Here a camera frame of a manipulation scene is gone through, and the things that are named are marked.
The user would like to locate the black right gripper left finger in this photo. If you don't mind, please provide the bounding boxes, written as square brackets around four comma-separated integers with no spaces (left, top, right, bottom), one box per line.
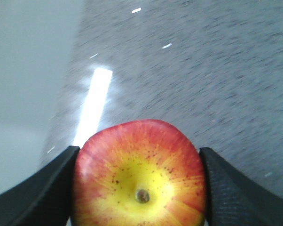
[0,146,80,226]

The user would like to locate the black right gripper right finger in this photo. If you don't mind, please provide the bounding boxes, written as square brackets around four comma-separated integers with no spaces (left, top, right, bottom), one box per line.
[199,147,283,226]

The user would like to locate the red yellow apple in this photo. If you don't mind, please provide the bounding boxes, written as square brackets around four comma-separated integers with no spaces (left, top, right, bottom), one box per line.
[71,119,207,226]

